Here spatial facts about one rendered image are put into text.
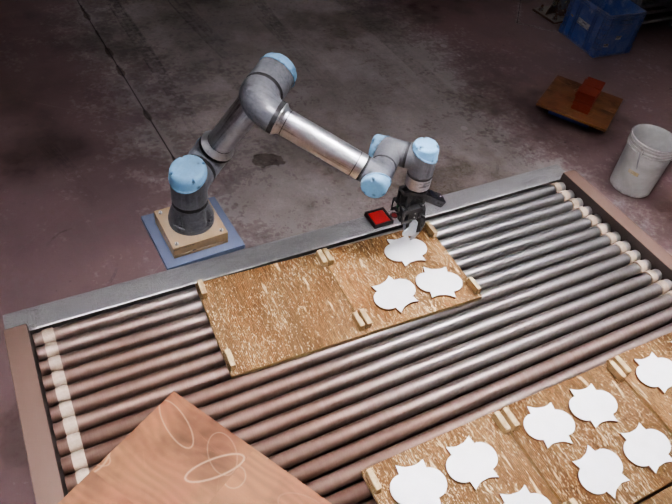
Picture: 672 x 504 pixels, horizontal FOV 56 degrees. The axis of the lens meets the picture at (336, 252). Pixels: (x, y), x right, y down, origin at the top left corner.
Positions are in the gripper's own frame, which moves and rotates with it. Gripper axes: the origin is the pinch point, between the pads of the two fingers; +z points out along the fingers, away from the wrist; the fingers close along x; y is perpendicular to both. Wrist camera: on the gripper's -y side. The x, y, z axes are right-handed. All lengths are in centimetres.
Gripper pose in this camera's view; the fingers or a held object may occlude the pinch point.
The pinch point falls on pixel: (410, 232)
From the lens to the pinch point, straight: 205.6
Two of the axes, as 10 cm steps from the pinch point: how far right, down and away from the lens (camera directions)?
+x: 4.2, 6.8, -6.0
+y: -9.0, 2.4, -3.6
